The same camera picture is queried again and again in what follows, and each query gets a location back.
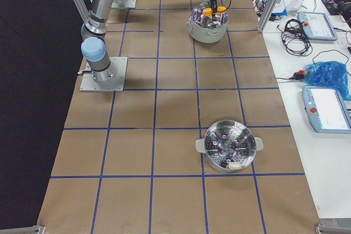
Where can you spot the yellow corn cob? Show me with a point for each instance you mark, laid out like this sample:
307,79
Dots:
207,12

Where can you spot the pale green electric pot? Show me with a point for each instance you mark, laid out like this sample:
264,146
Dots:
207,29

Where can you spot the upper teach pendant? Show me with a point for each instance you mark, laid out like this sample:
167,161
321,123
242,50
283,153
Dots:
317,26

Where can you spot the teach pendant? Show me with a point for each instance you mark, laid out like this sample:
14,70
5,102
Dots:
317,26
326,110

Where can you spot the red emergency stop button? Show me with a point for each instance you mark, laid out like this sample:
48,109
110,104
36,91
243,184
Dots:
299,75

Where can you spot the blue plastic bag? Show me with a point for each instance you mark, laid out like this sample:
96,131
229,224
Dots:
330,74

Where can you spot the stainless steel steamer basket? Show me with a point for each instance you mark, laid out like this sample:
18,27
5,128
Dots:
229,146

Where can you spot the lower teach pendant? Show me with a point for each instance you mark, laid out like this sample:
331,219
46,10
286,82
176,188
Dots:
326,110

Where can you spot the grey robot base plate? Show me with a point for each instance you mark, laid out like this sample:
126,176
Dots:
109,80

